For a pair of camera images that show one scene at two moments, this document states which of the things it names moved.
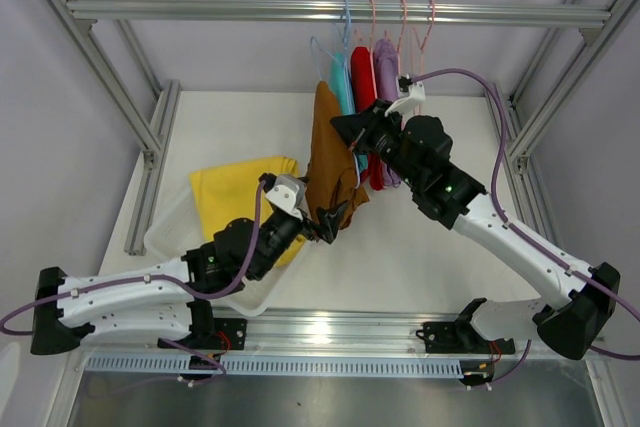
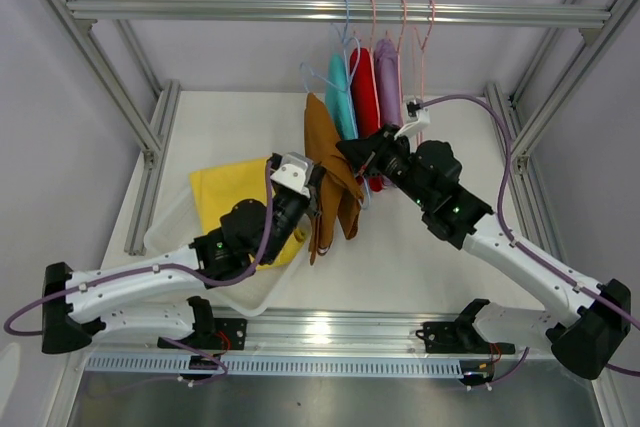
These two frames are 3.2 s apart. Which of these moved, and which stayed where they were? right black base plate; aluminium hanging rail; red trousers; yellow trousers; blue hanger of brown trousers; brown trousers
Moved: blue hanger of brown trousers; brown trousers
Stayed: yellow trousers; aluminium hanging rail; right black base plate; red trousers
